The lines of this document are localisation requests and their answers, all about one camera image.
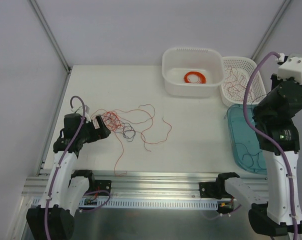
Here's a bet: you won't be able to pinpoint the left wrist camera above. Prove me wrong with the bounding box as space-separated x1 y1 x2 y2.
71 105 92 123

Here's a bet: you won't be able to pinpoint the coiled orange cable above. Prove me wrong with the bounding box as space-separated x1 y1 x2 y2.
183 70 207 85

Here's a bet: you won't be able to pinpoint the aluminium frame post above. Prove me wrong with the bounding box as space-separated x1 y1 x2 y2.
250 0 294 61
28 0 72 73

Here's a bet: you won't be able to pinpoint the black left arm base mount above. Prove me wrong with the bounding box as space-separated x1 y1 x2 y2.
71 169 112 194

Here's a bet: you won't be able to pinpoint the aluminium extrusion rail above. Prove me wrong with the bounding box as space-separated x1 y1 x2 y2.
21 170 269 200

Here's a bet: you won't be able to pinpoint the teal translucent tray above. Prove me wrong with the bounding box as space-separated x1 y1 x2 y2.
226 104 267 175

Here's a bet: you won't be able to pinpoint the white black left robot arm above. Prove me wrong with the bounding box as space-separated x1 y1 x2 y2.
26 113 111 240

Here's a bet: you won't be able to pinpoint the white slotted cable duct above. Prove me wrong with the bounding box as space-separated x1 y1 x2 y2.
30 196 219 210

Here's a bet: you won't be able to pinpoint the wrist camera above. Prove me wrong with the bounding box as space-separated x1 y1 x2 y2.
71 105 92 123
277 53 302 85

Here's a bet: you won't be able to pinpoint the right aluminium frame post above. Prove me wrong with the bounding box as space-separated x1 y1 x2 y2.
250 0 294 61

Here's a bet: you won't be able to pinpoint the purple cables in tray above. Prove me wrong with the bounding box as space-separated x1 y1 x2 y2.
234 142 267 171

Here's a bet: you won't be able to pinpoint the left aluminium frame post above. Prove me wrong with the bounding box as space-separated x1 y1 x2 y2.
28 0 72 73

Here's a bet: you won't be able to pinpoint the red cable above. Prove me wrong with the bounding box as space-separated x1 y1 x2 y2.
140 116 173 153

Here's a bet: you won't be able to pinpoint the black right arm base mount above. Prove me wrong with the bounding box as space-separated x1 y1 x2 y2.
198 172 240 200

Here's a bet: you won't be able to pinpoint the white plastic tub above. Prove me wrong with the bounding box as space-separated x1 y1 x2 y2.
161 47 226 98

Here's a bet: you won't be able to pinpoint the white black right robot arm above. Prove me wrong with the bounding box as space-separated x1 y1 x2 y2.
215 80 302 240

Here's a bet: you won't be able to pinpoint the white perforated basket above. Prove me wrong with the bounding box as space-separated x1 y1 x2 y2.
220 56 267 107

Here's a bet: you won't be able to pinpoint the orange red purple cables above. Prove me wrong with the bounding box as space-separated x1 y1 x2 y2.
92 103 156 137

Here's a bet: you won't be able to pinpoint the orange cable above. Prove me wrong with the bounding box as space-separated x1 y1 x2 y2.
113 132 128 177
183 70 207 85

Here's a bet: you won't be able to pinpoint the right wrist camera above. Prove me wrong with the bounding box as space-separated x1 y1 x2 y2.
277 53 302 85

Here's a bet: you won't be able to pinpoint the red cables in basket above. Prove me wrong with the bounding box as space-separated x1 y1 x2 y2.
223 65 257 103

